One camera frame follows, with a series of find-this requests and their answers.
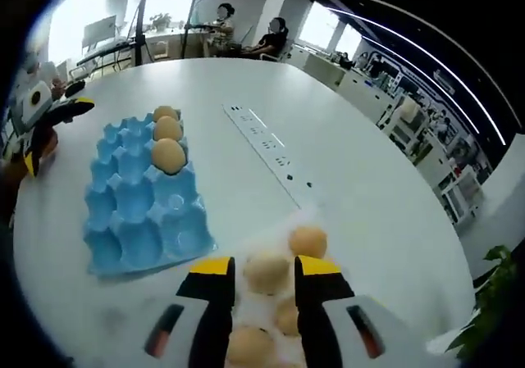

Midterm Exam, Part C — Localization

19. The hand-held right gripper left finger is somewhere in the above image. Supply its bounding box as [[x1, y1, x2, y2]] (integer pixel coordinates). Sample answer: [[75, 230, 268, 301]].
[[143, 256, 238, 368]]

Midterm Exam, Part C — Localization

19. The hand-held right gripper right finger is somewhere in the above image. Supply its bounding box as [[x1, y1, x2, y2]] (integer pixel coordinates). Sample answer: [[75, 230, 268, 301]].
[[293, 254, 407, 368]]

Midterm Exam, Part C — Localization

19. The blue egg tray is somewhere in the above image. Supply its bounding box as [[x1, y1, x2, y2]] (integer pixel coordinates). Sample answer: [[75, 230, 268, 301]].
[[84, 111, 218, 277]]

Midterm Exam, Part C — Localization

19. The clear plastic egg container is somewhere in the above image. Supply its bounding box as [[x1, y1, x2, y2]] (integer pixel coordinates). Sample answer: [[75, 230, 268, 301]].
[[231, 206, 349, 368]]

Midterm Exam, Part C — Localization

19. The person's left hand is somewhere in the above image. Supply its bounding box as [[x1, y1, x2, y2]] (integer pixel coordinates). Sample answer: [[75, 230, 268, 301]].
[[40, 132, 58, 156]]

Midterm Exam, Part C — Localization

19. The black desk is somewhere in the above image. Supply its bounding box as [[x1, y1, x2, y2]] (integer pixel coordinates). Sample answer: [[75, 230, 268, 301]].
[[76, 39, 144, 66]]

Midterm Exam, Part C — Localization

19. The white desktop monitor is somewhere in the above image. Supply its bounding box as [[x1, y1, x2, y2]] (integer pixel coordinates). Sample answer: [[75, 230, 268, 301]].
[[81, 15, 118, 52]]

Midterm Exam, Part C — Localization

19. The black tripod stand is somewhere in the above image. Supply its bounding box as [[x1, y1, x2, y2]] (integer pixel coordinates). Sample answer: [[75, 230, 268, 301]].
[[126, 0, 156, 64], [182, 0, 206, 60]]

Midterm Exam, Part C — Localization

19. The white table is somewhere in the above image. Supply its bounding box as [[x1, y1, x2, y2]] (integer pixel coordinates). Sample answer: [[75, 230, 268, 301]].
[[10, 56, 479, 368]]

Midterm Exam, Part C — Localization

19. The small windowsill plant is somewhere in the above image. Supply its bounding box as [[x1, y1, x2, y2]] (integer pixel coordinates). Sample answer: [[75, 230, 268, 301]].
[[149, 12, 172, 31]]

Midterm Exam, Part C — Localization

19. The green potted plant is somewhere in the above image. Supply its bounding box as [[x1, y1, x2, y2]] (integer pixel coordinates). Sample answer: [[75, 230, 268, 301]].
[[445, 244, 520, 361]]

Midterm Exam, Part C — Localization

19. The white power socket strip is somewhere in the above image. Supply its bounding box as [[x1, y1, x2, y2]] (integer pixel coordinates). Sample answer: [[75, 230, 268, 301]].
[[221, 103, 319, 211]]

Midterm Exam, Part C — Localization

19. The white office chair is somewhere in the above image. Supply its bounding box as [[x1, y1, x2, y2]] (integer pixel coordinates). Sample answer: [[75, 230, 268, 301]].
[[262, 42, 294, 64]]

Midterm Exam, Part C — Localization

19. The beige backed office chair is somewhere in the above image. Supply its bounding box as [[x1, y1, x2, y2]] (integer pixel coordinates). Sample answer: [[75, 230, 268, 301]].
[[399, 95, 427, 139]]

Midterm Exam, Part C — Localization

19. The white square pillar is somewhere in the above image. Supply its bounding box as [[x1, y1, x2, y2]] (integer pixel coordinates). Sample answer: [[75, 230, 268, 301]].
[[262, 0, 315, 48]]

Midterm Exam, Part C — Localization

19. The ceiling air conditioner unit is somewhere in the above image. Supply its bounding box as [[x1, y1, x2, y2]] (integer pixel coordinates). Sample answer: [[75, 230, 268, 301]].
[[433, 69, 457, 95]]

